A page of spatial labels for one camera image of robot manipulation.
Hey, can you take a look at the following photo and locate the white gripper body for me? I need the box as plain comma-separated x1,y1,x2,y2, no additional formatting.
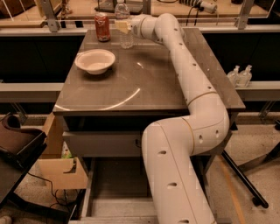
130,14,148,38

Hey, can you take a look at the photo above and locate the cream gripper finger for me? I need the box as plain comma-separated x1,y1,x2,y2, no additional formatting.
115,19,131,34

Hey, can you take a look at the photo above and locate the clear plastic water bottle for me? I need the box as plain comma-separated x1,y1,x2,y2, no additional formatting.
115,0,133,49

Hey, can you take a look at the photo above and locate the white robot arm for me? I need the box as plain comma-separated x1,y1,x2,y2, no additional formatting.
115,13,229,224

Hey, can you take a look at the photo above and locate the red coke can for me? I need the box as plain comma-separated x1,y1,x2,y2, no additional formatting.
94,12,110,42

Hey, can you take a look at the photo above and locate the clear pump bottle left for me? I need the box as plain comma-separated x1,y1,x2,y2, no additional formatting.
227,66,240,86

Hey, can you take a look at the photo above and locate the clear pump bottle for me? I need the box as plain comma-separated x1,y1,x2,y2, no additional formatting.
236,65,252,88
227,66,240,86

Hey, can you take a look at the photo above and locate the clear pump bottle right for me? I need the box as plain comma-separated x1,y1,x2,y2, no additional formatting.
236,65,252,88

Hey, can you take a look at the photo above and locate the white bowl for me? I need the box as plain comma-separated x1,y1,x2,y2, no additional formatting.
74,49,116,75

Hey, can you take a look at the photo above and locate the grey drawer cabinet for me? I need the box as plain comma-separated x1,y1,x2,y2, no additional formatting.
54,28,244,224

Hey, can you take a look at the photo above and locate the grey power strip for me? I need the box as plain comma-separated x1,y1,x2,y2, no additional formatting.
179,0,217,14

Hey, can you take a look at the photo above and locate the black chair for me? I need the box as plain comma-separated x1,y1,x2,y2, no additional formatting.
0,114,46,207

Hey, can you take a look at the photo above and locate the cardboard box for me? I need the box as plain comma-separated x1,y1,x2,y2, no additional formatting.
38,113,88,190

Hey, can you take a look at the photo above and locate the black stand leg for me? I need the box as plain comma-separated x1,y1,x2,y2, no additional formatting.
221,142,280,208

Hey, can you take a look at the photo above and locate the black drawer handle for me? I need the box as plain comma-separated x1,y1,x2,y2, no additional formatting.
135,139,142,148

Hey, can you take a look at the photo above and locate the black cable on floor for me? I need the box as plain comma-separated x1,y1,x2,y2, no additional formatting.
27,171,77,210

